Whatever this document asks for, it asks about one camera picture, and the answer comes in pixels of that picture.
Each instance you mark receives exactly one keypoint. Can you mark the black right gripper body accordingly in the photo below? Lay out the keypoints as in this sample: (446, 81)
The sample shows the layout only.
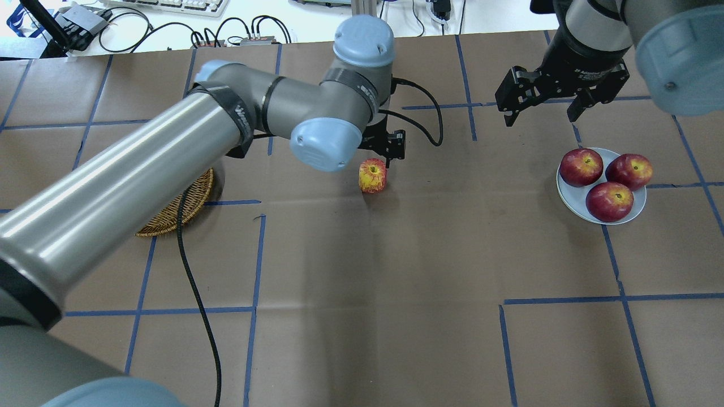
(582, 59)

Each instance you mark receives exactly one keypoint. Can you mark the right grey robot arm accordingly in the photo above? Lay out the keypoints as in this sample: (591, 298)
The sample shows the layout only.
(678, 52)

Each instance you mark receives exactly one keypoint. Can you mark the red apple on plate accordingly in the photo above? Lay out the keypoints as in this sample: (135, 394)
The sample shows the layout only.
(581, 167)

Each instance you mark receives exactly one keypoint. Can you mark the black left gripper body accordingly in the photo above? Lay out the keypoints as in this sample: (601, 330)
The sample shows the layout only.
(391, 144)

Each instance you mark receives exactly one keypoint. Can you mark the grey box device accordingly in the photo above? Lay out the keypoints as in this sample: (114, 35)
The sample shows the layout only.
(79, 20)

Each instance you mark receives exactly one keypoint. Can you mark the red apple plate front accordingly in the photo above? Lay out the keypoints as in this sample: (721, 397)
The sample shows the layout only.
(609, 201)

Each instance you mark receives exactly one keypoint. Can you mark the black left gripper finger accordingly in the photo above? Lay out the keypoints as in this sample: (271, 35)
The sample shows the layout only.
(395, 147)

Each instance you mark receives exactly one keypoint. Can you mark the light blue plate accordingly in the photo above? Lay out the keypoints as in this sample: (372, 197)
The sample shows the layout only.
(574, 199)

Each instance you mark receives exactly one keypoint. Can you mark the red apple plate far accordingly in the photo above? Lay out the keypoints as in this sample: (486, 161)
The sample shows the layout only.
(632, 170)

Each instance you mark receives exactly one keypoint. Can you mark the red apple plate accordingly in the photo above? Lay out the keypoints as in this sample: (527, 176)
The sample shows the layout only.
(609, 201)
(632, 170)

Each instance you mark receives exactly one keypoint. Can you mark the red yellow apple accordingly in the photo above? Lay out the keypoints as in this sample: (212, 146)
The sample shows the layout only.
(372, 176)

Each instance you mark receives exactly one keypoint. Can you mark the white keyboard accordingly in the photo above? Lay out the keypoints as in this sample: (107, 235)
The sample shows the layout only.
(196, 8)

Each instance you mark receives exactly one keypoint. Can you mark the aluminium profile post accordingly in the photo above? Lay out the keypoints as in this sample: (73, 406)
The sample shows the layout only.
(364, 7)

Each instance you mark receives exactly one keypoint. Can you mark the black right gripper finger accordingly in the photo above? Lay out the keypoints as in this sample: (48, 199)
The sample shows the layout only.
(511, 111)
(580, 104)

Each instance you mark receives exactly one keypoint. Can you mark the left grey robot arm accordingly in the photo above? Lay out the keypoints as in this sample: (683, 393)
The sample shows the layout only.
(55, 239)

